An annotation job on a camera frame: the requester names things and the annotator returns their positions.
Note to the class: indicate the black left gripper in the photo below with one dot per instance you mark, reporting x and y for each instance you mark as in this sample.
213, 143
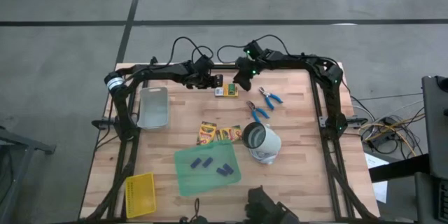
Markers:
197, 78

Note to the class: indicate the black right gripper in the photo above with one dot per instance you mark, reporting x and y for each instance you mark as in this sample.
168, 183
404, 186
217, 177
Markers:
246, 66

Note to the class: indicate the yellow Crayola crayon box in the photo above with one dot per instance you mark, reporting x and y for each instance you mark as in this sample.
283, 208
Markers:
230, 134
206, 133
227, 91

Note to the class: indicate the blue eraser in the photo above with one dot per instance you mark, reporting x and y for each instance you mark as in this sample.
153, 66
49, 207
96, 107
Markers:
207, 162
196, 163
221, 171
228, 168

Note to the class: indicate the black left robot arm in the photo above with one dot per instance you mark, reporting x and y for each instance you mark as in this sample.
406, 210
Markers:
150, 73

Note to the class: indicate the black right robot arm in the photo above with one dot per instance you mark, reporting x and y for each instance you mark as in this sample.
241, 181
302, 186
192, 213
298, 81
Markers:
325, 87

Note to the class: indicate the white metal mug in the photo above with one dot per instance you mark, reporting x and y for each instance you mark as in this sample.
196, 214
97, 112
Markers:
266, 140

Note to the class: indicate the black table clamp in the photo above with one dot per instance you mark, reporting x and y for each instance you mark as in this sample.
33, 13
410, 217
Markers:
154, 60
103, 124
357, 122

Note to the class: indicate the white plastic bin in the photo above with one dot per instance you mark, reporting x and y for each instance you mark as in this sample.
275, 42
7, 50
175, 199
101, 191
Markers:
154, 108

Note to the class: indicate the green translucent plastic tray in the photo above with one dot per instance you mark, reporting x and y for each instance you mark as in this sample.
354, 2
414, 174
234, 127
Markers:
206, 182

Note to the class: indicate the yellow perforated plastic basket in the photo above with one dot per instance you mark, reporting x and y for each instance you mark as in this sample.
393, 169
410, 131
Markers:
140, 196

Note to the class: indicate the white paper sheet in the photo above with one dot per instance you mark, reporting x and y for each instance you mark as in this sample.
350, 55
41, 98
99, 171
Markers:
376, 161

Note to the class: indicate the black desk beam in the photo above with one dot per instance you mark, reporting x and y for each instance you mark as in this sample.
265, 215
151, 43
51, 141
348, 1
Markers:
399, 168

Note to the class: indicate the grey metal cart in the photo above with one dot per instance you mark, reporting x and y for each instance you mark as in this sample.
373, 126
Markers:
28, 143

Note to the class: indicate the black side desk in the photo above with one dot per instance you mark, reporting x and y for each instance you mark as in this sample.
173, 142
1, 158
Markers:
435, 129

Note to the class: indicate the black aluminium rig frame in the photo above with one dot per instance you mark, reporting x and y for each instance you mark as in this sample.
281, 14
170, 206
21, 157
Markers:
225, 66

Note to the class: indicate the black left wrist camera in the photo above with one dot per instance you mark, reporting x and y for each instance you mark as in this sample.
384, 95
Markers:
204, 63

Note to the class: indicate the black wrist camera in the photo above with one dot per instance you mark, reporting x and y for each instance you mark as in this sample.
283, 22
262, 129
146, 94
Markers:
204, 63
252, 49

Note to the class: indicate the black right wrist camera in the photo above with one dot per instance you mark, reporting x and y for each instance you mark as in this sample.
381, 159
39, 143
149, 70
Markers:
252, 49

